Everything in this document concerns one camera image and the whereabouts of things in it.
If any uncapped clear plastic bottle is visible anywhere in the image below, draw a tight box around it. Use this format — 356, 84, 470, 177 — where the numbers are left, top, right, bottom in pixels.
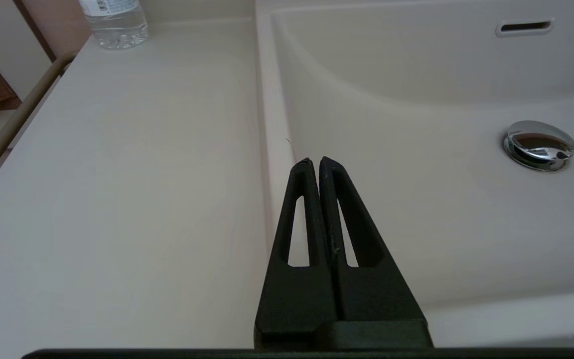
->
78, 0, 149, 50

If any chrome drain stopper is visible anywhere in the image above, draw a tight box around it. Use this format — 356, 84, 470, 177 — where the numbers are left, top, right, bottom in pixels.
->
503, 120, 574, 173

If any beige ceramic sink basin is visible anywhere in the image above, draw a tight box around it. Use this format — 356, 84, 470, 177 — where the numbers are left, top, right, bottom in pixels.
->
256, 0, 574, 310

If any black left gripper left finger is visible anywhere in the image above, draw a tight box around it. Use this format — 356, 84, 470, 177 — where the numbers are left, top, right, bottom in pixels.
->
255, 159, 338, 337

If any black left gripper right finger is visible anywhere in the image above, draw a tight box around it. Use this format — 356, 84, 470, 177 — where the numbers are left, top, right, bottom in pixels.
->
318, 156, 427, 323

